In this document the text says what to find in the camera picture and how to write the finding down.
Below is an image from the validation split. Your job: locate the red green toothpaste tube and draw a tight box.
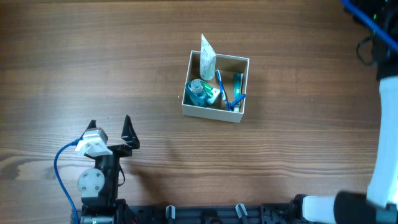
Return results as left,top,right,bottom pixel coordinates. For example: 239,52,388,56
233,73,243,112

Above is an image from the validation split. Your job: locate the white square cardboard box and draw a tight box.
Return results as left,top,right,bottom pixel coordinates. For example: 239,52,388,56
182,50,249,123

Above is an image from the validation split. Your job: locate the blue white toothbrush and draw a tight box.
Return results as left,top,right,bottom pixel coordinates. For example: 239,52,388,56
216,70,231,111

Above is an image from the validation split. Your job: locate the green white soap packet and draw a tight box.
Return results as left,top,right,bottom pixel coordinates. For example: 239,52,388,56
200,80,220,106

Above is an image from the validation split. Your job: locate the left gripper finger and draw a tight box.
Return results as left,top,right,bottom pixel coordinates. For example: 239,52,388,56
121,115,140,149
87,119,96,129

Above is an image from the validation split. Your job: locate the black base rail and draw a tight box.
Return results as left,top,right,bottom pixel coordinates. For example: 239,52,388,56
70,203,312,224

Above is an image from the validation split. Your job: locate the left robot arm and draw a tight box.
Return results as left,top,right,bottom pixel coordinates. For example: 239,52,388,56
74,115,140,224

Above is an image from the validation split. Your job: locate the white leaf-print lotion tube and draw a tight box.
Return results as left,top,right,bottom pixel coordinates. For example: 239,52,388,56
200,34,216,81

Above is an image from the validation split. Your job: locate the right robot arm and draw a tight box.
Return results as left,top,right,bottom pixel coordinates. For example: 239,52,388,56
281,1,397,223

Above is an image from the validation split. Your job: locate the blue disposable razor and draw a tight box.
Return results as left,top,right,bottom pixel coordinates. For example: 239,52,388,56
229,94,246,110

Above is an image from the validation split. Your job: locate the teal mouthwash bottle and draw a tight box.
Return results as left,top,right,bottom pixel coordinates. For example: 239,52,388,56
185,79,209,108

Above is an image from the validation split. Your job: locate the left blue cable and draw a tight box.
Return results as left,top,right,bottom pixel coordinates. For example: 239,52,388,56
53,138,83,224

